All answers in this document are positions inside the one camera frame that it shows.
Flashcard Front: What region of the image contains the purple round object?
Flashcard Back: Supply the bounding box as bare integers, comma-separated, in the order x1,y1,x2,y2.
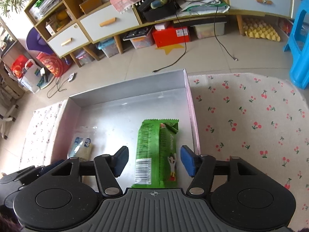
26,27,54,55

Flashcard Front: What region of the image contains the pink cardboard box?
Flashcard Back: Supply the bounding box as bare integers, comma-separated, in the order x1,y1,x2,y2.
46,70,201,189

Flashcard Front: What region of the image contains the black storage case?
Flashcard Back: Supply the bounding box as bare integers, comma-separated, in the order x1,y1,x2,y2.
137,0,180,22

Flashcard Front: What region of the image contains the blue plastic stool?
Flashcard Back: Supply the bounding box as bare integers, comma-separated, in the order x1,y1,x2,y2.
283,0,308,90

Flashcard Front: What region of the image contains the red lantern bag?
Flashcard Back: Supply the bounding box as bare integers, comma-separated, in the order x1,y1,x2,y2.
36,52,71,78

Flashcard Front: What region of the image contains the black cable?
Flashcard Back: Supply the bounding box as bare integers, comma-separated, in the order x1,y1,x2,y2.
152,0,238,73

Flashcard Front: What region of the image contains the white shopping bag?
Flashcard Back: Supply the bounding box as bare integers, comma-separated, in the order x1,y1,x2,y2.
18,59,49,94

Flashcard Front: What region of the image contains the white rice cake pack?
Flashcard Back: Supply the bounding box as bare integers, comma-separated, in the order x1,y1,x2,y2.
67,132,93,161

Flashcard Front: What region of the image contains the clear bin with keyboard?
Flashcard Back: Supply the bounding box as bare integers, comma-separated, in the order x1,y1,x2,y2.
123,26,155,49

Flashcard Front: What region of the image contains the green snack pack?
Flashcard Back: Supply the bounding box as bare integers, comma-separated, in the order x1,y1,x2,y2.
132,119,179,189

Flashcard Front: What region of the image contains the white office chair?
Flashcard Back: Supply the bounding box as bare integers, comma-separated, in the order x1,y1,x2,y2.
1,104,19,140

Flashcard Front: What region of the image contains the red shoe box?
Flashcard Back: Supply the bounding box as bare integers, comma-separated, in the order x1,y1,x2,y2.
152,26,191,48

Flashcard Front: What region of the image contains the yellow egg tray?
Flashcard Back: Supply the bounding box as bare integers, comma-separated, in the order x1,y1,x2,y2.
243,18,281,42

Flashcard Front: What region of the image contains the clear storage bin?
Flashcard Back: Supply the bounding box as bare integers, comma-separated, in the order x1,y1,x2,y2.
193,22,226,39

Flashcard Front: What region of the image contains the cherry print tablecloth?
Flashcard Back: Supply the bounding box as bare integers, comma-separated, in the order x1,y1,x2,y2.
20,73,308,230

